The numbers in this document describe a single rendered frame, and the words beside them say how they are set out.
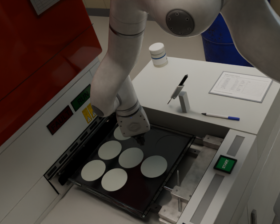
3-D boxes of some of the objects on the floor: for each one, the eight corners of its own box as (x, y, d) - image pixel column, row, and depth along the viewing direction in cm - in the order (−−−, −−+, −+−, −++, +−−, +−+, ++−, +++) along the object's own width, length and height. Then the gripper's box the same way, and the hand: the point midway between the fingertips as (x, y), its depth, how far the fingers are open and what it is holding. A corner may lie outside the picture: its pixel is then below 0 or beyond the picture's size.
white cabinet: (106, 305, 169) (32, 234, 116) (187, 170, 219) (162, 78, 166) (217, 390, 132) (182, 342, 80) (284, 204, 182) (290, 100, 130)
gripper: (147, 93, 106) (160, 130, 117) (105, 106, 107) (122, 141, 119) (150, 107, 100) (163, 145, 111) (106, 120, 101) (123, 156, 113)
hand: (140, 139), depth 114 cm, fingers closed
